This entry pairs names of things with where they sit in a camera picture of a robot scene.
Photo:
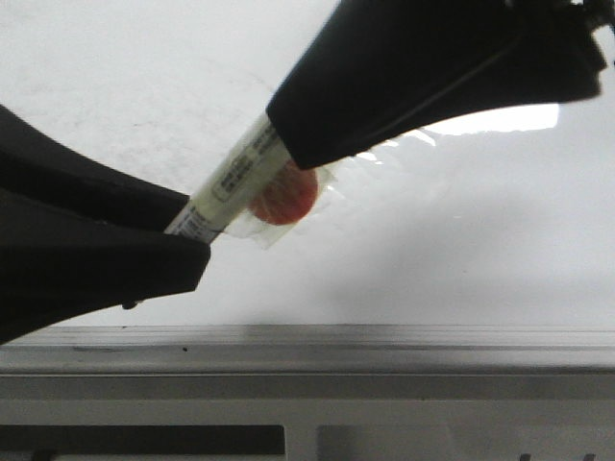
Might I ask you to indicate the silver aluminium whiteboard frame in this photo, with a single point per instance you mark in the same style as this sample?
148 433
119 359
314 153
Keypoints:
311 350

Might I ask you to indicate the white whiteboard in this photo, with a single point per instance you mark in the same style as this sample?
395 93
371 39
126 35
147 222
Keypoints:
500 218

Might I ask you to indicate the red magnet under clear tape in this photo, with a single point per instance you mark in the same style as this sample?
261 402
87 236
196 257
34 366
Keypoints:
285 201

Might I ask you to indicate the white black whiteboard marker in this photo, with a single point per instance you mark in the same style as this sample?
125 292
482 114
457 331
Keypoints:
253 162

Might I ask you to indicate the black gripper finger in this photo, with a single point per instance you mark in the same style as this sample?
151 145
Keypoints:
78 236
381 68

